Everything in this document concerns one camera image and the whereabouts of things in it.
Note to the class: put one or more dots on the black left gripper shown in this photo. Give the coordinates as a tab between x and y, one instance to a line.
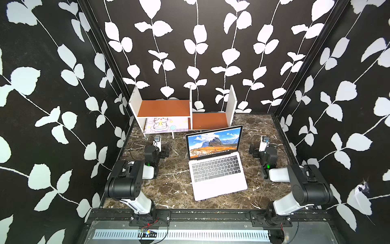
162	153

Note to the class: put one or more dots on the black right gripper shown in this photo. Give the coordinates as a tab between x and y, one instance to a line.
256	150

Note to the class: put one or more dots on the silver laptop computer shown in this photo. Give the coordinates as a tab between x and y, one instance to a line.
214	161

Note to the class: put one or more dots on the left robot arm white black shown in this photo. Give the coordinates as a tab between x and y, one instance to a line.
125	181

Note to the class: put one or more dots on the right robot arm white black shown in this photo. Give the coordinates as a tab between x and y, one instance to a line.
308	186

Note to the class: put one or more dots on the pink cartoon spiral notebook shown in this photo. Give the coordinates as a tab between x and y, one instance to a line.
166	125

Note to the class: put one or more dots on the white and brown desk shelf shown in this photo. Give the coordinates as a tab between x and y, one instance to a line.
143	109

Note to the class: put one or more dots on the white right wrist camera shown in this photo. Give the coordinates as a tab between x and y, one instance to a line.
264	142

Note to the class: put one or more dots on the black front mounting rail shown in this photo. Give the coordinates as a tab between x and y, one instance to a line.
163	217

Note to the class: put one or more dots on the white slotted cable duct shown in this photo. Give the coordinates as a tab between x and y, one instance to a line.
180	234

